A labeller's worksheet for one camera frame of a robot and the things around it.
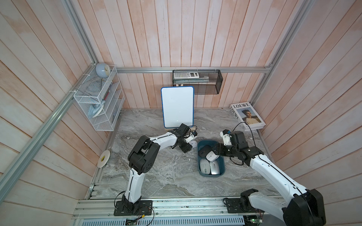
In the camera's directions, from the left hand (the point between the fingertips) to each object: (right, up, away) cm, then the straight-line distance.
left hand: (186, 146), depth 98 cm
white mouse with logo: (+16, -5, -9) cm, 19 cm away
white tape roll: (-56, -7, -5) cm, 57 cm away
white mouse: (+5, +2, -2) cm, 6 cm away
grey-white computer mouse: (+10, -10, -14) cm, 20 cm away
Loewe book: (+50, +23, +13) cm, 56 cm away
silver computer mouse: (+17, -11, -12) cm, 23 cm away
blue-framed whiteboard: (-6, +29, -8) cm, 30 cm away
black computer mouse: (+12, -2, -4) cm, 13 cm away
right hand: (+16, +2, -14) cm, 22 cm away
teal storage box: (+22, -7, -8) cm, 24 cm away
